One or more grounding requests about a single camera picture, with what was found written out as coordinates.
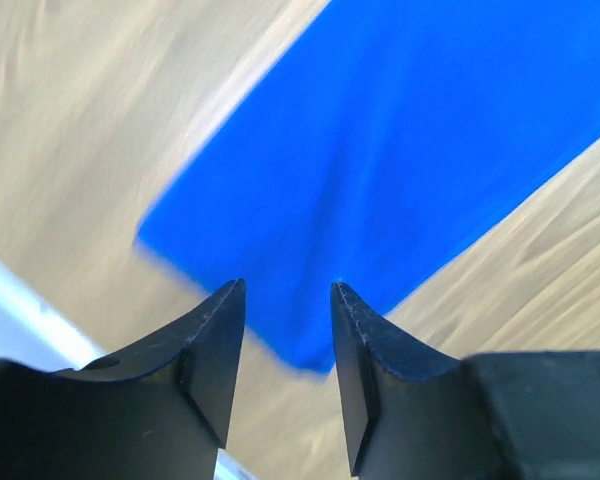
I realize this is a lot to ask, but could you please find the blue towel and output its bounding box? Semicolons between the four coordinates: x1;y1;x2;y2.
137;1;600;374

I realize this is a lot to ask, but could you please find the aluminium table edge rail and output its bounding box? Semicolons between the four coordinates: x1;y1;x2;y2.
0;263;105;372

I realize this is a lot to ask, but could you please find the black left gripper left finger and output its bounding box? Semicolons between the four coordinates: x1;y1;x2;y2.
0;280;245;479

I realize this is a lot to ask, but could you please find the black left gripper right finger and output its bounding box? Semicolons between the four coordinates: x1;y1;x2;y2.
331;283;600;479

